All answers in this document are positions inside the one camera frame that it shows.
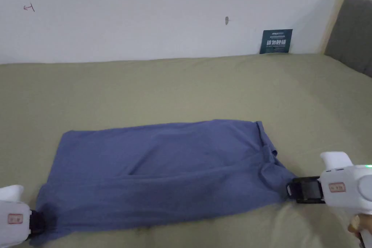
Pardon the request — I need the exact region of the dark teal printed card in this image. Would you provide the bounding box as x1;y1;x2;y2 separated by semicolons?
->
259;29;294;55

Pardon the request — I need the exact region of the grey padded headboard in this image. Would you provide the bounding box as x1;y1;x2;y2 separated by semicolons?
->
324;0;372;78

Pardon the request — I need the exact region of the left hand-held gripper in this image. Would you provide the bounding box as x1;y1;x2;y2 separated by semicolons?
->
0;184;46;242

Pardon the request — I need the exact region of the blue shirt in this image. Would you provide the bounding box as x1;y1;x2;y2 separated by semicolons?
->
29;119;298;247

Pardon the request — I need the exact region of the person's right hand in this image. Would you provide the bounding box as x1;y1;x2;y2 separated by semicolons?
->
347;214;364;240

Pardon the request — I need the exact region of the bed with pale green sheet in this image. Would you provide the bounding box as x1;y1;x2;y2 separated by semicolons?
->
0;53;372;248

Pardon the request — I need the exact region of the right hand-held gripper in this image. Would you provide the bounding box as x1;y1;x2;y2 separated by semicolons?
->
286;151;372;248

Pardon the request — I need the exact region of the pale wooden headboard post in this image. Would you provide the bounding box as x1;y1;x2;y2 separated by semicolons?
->
319;0;360;54

